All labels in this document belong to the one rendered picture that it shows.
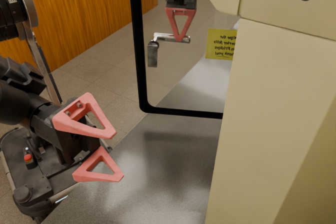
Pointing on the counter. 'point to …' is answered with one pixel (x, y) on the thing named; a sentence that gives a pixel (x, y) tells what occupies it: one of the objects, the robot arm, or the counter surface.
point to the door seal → (142, 60)
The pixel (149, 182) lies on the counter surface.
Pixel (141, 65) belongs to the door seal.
